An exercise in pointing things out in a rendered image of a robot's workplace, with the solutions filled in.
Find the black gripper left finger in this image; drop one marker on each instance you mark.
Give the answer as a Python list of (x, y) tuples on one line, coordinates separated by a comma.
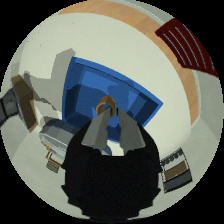
[(92, 135)]

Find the blue crate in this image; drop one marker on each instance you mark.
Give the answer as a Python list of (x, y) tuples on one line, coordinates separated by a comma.
[(84, 86)]

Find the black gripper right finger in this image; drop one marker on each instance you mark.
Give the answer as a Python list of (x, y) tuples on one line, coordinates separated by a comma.
[(135, 137)]

